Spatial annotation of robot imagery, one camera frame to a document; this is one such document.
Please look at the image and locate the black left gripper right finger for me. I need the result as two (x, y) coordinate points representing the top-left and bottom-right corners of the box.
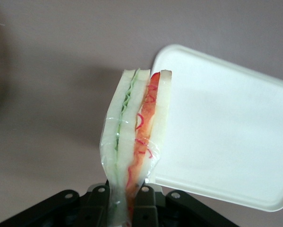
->
(130, 184), (159, 227)

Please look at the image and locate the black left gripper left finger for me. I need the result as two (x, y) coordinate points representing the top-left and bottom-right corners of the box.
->
(84, 183), (114, 227)

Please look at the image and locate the beige rectangular plastic tray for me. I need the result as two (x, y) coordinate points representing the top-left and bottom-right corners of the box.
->
(144, 44), (283, 212)

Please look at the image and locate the triangle sandwich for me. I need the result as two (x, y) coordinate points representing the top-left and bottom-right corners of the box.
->
(99, 67), (173, 227)

